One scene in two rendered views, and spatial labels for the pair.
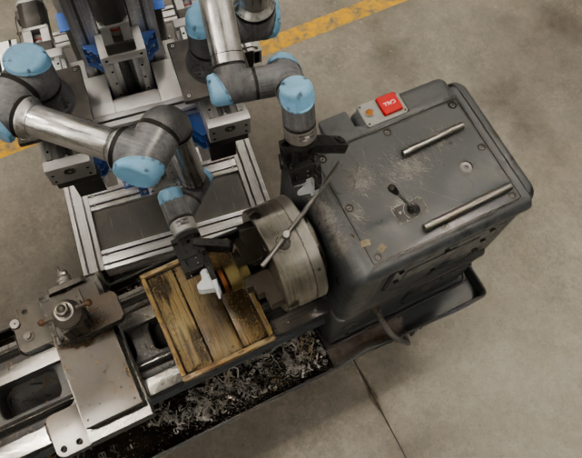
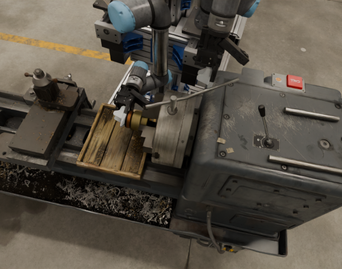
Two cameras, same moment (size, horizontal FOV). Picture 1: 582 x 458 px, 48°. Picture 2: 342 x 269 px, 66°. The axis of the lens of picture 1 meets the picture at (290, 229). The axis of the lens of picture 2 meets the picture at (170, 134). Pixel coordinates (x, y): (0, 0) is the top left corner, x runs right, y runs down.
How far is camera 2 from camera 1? 0.89 m
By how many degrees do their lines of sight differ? 18
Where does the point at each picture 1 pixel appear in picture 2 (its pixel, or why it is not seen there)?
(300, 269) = (171, 133)
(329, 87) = not seen: hidden behind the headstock
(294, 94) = not seen: outside the picture
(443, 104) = (332, 102)
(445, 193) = (298, 148)
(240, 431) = (111, 234)
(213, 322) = (117, 148)
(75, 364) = (33, 115)
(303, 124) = (223, 7)
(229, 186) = not seen: hidden behind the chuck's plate
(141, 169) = (119, 10)
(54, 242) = (105, 101)
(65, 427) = (5, 142)
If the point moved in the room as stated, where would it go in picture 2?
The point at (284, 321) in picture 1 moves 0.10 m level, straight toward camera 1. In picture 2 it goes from (152, 174) to (136, 188)
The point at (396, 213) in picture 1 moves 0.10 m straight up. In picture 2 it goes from (255, 138) to (266, 122)
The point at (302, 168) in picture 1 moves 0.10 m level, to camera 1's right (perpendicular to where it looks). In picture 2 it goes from (207, 52) to (232, 70)
